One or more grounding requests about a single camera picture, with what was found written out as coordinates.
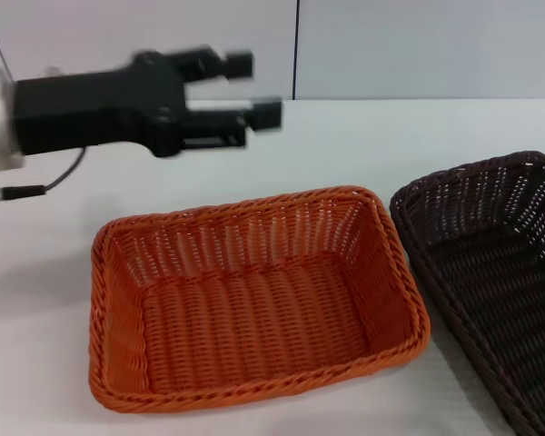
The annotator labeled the dark brown woven plastic basket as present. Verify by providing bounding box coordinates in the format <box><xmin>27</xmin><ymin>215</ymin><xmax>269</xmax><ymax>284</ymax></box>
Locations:
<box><xmin>389</xmin><ymin>150</ymin><xmax>545</xmax><ymax>436</ymax></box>

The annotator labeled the thin grey left gripper cable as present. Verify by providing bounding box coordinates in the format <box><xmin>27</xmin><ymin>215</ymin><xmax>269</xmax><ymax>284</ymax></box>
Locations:
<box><xmin>0</xmin><ymin>147</ymin><xmax>88</xmax><ymax>206</ymax></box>

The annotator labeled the orange woven plastic basket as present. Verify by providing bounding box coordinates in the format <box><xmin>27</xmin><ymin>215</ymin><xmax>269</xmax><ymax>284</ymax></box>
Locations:
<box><xmin>88</xmin><ymin>184</ymin><xmax>432</xmax><ymax>414</ymax></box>

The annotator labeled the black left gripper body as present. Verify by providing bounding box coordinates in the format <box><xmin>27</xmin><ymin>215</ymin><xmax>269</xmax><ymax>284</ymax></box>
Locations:
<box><xmin>13</xmin><ymin>50</ymin><xmax>188</xmax><ymax>159</ymax></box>

